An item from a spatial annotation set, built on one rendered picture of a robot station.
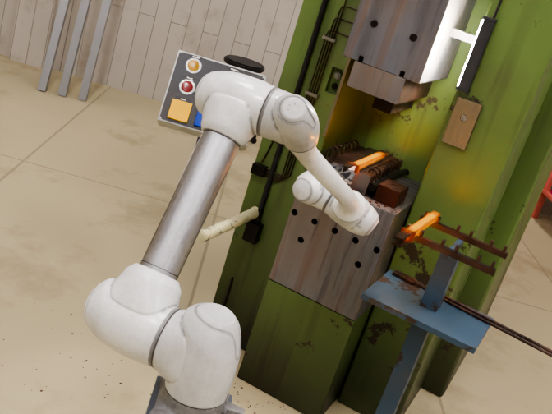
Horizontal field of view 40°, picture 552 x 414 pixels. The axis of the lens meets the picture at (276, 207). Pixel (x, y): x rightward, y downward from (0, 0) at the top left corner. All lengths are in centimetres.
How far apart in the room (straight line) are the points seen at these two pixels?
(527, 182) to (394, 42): 90
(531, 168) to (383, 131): 62
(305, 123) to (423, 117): 139
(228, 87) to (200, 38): 483
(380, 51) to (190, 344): 139
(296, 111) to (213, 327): 55
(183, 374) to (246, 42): 514
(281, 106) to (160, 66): 501
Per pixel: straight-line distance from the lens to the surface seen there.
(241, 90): 192
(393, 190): 278
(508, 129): 280
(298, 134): 188
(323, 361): 300
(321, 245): 285
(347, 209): 232
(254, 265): 323
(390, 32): 273
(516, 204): 329
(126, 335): 183
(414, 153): 324
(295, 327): 300
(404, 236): 234
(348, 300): 288
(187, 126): 281
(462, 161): 284
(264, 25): 669
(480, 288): 341
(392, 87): 274
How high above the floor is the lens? 173
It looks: 20 degrees down
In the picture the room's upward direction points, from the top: 18 degrees clockwise
